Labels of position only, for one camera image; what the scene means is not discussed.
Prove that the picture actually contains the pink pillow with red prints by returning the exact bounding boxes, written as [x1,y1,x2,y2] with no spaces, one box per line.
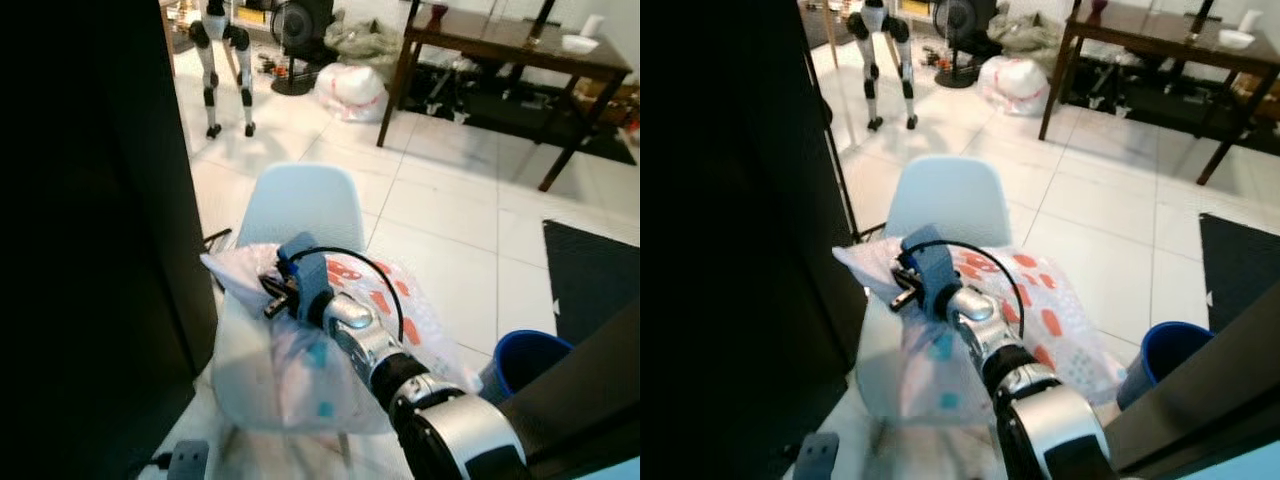
[831,242,1128,429]
[199,242,483,437]

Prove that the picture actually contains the white plastic chair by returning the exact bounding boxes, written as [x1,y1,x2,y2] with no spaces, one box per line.
[208,162,403,446]
[853,154,1013,443]

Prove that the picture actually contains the dark door panel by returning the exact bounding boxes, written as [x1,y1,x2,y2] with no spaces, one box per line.
[640,0,870,480]
[0,0,220,480]

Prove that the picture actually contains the white plastic bag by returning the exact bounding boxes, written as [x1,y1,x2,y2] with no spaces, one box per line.
[977,54,1052,117]
[314,61,390,124]

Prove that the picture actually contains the white humanoid robot legs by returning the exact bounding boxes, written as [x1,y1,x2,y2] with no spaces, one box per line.
[189,0,259,140]
[844,0,920,132]

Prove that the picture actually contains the blue bin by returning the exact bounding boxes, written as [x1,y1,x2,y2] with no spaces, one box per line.
[1117,320,1214,410]
[479,329,574,407]

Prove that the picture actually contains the black floor fan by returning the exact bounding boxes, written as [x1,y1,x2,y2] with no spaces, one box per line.
[269,0,338,98]
[931,0,1000,90]

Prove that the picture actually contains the grey-green crumpled bag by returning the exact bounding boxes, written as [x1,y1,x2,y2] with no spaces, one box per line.
[998,12,1067,57]
[334,18,403,63]

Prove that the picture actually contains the black floor mat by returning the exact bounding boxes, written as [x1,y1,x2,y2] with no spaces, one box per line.
[542,219,641,347]
[1197,211,1280,337]

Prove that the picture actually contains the dark wooden furniture edge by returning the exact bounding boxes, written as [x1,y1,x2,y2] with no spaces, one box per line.
[1104,284,1280,480]
[498,298,641,480]

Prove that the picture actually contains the dark wooden table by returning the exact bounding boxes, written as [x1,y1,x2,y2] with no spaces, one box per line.
[376,0,637,194]
[1036,0,1280,187]

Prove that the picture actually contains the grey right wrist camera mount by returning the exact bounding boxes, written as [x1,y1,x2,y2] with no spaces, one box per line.
[277,232,333,323]
[902,224,958,317]

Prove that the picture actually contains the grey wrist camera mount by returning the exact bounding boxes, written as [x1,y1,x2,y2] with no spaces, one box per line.
[902,224,958,317]
[799,431,842,480]
[277,232,333,323]
[169,439,212,480]

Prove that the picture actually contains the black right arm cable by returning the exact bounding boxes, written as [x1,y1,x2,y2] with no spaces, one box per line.
[288,246,406,347]
[913,239,1028,343]

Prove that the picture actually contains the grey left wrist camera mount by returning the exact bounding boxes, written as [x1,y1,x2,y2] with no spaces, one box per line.
[169,439,212,480]
[799,431,842,480]

